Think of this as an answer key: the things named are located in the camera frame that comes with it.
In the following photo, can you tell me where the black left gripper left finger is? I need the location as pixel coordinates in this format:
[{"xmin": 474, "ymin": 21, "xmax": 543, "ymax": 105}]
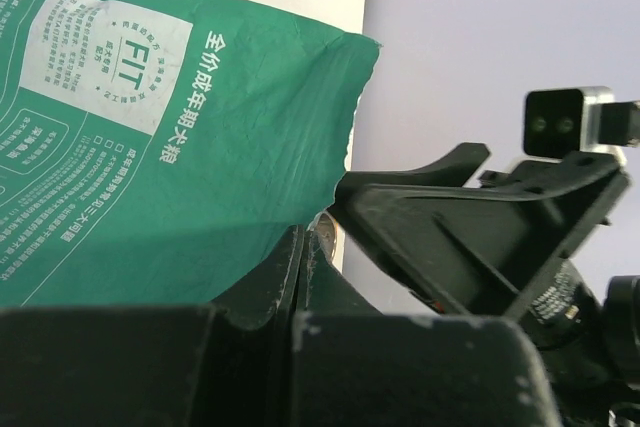
[{"xmin": 1, "ymin": 227, "xmax": 305, "ymax": 426}]

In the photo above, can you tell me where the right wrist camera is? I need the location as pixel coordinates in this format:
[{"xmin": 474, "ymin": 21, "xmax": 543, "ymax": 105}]
[{"xmin": 522, "ymin": 86, "xmax": 639, "ymax": 164}]

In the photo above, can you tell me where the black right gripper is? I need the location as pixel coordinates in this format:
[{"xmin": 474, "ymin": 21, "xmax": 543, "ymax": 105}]
[{"xmin": 520, "ymin": 258, "xmax": 639, "ymax": 426}]

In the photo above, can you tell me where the far steel bowl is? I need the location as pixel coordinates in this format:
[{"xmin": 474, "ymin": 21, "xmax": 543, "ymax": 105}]
[{"xmin": 307, "ymin": 211, "xmax": 343, "ymax": 272}]

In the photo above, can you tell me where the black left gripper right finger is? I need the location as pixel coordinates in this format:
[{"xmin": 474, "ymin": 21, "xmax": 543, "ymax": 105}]
[{"xmin": 292, "ymin": 235, "xmax": 561, "ymax": 426}]

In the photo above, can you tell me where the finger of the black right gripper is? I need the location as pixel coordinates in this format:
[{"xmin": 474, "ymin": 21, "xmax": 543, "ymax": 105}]
[{"xmin": 333, "ymin": 143, "xmax": 630, "ymax": 320}]

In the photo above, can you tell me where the green white dog food bag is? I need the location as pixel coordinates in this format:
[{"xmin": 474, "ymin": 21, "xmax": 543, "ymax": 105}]
[{"xmin": 1, "ymin": 0, "xmax": 380, "ymax": 307}]

